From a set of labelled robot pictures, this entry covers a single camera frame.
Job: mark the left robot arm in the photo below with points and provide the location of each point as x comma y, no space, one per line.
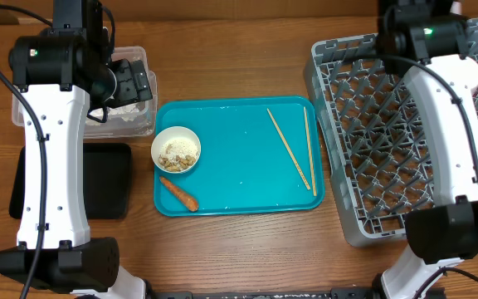
59,76

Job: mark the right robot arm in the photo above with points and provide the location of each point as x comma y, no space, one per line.
426,44

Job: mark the white tissue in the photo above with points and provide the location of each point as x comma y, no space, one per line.
125,113

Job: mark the clear plastic storage bin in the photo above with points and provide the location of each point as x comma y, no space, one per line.
132,120

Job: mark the grey dishwasher rack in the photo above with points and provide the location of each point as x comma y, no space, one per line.
379,163

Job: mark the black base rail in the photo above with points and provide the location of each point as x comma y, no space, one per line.
334,293

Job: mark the orange carrot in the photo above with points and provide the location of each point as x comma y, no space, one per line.
182,196

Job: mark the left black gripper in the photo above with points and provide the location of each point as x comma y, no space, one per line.
135,83

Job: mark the wooden chopstick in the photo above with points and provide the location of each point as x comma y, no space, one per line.
288,149
309,146

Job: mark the black plastic tray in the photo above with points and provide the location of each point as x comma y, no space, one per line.
107,170

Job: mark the white bowl with food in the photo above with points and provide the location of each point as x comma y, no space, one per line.
176,150

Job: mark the teal serving tray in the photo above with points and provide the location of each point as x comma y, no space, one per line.
244,166

